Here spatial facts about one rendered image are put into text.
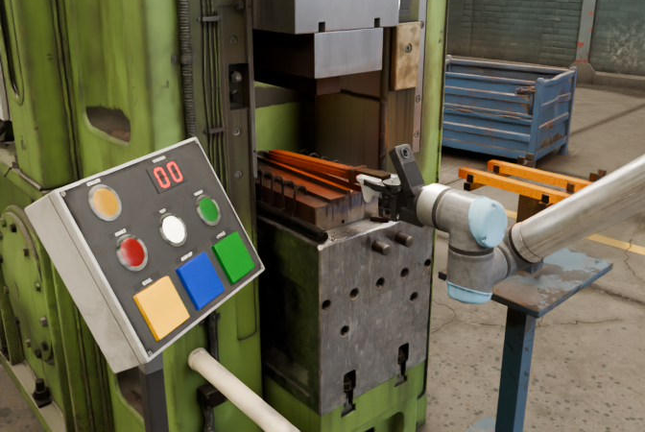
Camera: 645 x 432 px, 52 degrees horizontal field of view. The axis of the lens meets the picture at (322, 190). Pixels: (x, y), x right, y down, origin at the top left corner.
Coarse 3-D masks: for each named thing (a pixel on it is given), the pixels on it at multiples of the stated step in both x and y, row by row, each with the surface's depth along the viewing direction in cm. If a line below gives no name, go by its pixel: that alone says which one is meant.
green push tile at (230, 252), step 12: (228, 240) 117; (240, 240) 120; (216, 252) 114; (228, 252) 116; (240, 252) 119; (228, 264) 115; (240, 264) 117; (252, 264) 120; (228, 276) 114; (240, 276) 116
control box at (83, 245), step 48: (192, 144) 120; (144, 192) 106; (192, 192) 115; (48, 240) 96; (96, 240) 95; (144, 240) 103; (192, 240) 111; (96, 288) 95; (144, 288) 99; (240, 288) 117; (96, 336) 98; (144, 336) 96
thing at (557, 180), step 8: (496, 160) 180; (488, 168) 180; (504, 168) 176; (512, 168) 175; (520, 168) 173; (528, 168) 173; (520, 176) 173; (528, 176) 172; (536, 176) 170; (544, 176) 168; (552, 176) 167; (560, 176) 167; (552, 184) 167; (560, 184) 166; (576, 184) 163; (584, 184) 161
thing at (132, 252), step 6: (126, 240) 99; (132, 240) 100; (126, 246) 99; (132, 246) 100; (138, 246) 101; (126, 252) 98; (132, 252) 99; (138, 252) 100; (144, 252) 101; (126, 258) 98; (132, 258) 99; (138, 258) 100; (132, 264) 99; (138, 264) 100
